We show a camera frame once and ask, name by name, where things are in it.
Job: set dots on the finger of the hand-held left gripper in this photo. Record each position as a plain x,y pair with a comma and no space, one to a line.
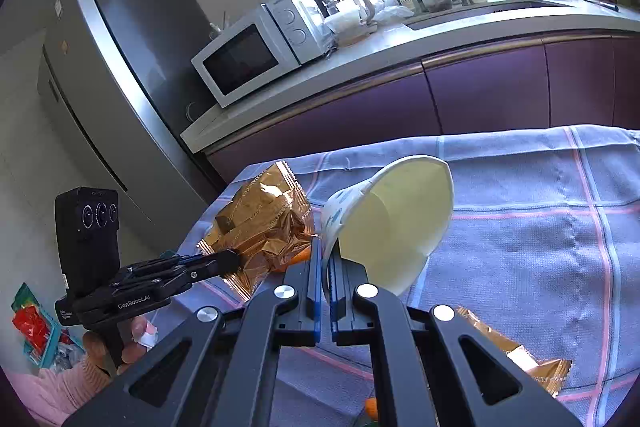
215,263
165,284

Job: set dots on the kitchen sink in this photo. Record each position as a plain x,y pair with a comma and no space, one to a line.
500,7

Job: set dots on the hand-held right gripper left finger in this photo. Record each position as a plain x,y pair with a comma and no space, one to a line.
312,307

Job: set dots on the glass kettle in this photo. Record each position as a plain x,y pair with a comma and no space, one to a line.
352,4

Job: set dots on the grey refrigerator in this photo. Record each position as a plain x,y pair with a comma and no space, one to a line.
125,57

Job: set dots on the person's left hand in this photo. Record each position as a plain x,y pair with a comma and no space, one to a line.
142,334

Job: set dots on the teal basket of red packets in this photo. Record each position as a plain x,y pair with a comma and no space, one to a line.
45,327

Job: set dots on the gold snack wrapper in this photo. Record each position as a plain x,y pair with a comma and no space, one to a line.
520,357
265,217

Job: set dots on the white microwave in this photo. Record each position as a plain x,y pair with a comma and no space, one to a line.
250,52

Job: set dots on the kitchen knife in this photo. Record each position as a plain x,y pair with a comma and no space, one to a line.
600,3

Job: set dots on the kitchen counter purple cabinets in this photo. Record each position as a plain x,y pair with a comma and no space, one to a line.
490,82

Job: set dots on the plastic food container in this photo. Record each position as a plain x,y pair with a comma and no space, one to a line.
347,29

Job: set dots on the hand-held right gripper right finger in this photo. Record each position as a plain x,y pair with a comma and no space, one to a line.
340,317

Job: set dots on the plaid tablecloth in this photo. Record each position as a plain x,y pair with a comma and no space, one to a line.
525,232

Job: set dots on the patterned paper cup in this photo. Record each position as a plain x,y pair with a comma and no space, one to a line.
395,217

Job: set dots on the round fridge hook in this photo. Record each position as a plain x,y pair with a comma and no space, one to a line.
191,109

